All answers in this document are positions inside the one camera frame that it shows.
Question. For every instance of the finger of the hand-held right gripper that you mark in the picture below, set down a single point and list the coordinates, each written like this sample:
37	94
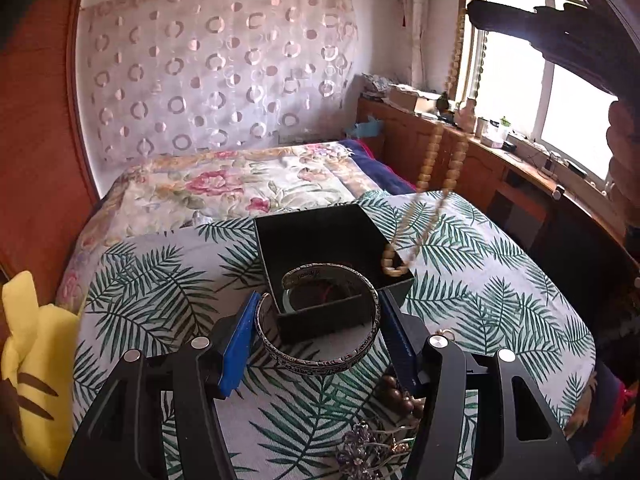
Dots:
500	17

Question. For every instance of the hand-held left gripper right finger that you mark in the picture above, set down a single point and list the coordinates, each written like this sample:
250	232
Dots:
400	347

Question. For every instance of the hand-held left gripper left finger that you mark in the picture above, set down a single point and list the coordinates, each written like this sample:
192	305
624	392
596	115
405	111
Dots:
240	345

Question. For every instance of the silver engraved bangle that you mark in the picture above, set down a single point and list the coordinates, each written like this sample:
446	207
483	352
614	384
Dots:
320	360

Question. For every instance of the purple flower hairpin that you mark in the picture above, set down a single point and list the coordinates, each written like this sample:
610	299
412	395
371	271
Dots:
365	445

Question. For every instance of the black jewelry box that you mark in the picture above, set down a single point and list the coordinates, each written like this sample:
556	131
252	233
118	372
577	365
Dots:
310	240

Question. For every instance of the person's right hand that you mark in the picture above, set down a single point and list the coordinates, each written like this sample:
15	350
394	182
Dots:
625	150

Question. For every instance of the green jade bangle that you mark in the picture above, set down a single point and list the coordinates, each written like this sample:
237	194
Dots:
290	296

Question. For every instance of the floral window drape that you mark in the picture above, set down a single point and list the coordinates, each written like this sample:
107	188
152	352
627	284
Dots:
425	35

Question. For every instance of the window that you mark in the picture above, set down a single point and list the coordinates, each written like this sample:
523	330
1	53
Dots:
515	100

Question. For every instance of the pink jar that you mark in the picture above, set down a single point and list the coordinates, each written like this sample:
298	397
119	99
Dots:
466	116

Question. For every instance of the leaf-print cloth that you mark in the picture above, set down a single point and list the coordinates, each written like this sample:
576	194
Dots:
150	285

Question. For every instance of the white plastic container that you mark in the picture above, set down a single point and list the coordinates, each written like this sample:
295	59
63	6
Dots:
492	132

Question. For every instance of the cardboard box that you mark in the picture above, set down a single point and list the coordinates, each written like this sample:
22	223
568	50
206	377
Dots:
412	99

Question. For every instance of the wooden cabinet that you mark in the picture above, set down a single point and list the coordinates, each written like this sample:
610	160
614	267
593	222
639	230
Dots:
480	170

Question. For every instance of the floral blanket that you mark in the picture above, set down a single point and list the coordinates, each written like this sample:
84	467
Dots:
225	180

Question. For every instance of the blue plastic bag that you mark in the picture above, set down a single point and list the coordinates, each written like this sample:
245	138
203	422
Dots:
365	129

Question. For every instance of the dark blue blanket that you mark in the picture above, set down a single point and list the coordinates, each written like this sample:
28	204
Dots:
380	170

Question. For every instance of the yellow plush toy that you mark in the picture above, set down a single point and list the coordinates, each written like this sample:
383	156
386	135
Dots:
35	360

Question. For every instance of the wooden wardrobe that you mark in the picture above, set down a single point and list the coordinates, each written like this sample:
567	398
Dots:
40	160

